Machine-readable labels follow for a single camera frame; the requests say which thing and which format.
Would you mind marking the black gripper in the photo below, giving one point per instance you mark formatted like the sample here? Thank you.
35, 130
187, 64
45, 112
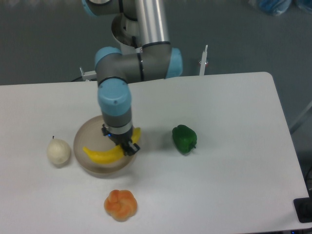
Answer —
121, 135

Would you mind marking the yellow banana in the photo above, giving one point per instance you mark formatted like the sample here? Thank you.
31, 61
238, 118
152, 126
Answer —
114, 154

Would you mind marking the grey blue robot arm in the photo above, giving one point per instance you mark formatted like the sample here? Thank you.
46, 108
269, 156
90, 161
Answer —
143, 26

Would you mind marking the beige round plate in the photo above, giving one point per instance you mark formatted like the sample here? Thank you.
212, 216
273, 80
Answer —
90, 135

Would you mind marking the white pear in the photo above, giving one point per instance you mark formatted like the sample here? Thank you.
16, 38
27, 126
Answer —
58, 151

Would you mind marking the orange braided bread roll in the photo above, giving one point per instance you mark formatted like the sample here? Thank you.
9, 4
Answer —
120, 205

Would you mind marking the green bell pepper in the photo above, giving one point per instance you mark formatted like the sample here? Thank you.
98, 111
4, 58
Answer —
185, 139

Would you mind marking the black device at edge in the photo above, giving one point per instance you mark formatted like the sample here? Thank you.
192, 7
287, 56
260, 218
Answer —
303, 207

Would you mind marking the blue plastic bag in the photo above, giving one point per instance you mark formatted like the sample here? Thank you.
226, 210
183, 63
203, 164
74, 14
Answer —
279, 7

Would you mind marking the white metal bracket left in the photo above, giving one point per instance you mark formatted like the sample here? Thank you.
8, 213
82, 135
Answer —
89, 75

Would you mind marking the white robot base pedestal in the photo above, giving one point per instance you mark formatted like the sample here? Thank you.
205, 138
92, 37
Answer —
127, 35

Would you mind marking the white metal post right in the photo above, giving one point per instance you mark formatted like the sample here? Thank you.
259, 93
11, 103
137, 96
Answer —
203, 61

